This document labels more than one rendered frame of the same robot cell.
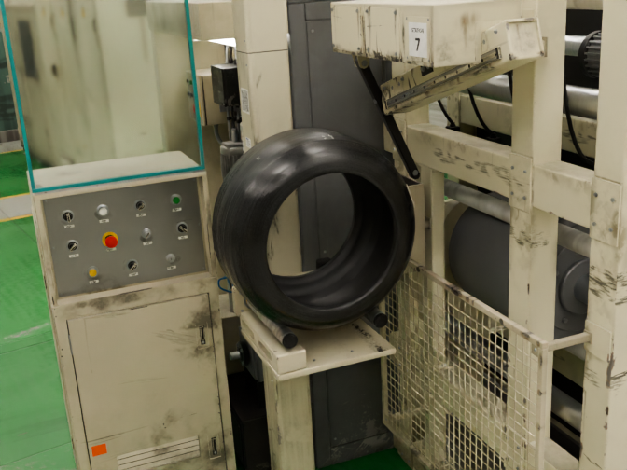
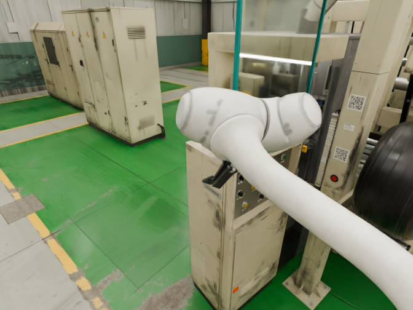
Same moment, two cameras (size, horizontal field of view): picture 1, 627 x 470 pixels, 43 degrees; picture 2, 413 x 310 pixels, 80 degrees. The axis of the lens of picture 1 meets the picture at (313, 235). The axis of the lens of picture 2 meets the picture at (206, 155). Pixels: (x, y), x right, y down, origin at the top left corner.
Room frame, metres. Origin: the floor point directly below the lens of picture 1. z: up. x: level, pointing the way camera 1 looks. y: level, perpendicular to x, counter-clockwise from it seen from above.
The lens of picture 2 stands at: (1.53, 1.26, 1.86)
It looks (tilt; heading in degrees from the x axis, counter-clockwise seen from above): 28 degrees down; 343
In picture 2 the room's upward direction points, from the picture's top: straight up
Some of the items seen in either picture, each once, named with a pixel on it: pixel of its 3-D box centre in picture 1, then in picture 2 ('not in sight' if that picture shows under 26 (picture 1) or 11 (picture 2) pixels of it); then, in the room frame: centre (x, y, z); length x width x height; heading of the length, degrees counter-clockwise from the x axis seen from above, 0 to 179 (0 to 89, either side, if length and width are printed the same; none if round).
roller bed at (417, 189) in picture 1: (391, 223); (373, 158); (2.59, -0.26, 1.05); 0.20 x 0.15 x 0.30; 21
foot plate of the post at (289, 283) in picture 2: not in sight; (306, 285); (2.48, 0.12, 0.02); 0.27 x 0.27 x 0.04; 21
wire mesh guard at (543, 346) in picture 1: (448, 391); not in sight; (2.15, -0.38, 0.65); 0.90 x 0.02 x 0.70; 21
